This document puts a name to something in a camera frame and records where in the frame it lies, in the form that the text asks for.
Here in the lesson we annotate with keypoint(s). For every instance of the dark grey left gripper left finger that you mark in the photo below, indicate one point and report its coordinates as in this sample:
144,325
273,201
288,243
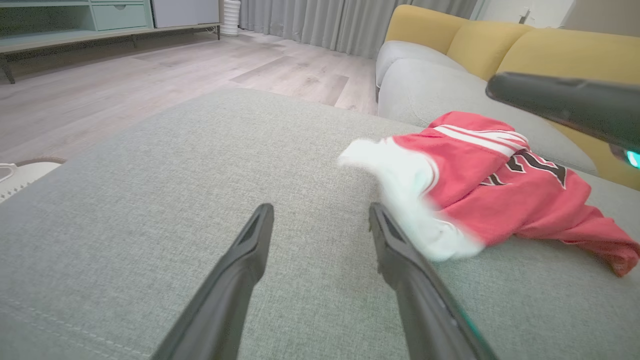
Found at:
225,300

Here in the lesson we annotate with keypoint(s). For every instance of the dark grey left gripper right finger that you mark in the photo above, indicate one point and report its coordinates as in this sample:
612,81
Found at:
420,310

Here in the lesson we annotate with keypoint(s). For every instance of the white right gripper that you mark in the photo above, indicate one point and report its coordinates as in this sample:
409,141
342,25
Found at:
632,157

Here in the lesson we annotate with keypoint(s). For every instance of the red jersey with white sleeves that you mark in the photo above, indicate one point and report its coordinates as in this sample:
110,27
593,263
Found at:
475,200

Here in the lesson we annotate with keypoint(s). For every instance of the yellow sofa back cushion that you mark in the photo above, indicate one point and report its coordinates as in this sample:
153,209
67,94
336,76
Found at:
420,25
485,47
550,55

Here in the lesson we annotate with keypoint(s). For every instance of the large grey sofa seat cushion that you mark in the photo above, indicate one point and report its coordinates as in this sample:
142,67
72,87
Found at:
175,175

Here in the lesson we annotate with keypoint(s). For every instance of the white rounded plastic object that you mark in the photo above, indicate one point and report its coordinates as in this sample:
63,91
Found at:
25,175

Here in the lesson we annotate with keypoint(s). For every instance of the grey curtain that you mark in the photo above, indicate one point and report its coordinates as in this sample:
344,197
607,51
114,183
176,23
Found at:
325,22

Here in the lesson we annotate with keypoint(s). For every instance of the white ribbed cylinder appliance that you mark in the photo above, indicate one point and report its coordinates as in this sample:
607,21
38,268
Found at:
231,17

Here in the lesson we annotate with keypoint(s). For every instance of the mint and white low cabinet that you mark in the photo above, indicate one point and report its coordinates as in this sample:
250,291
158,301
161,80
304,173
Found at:
120,15

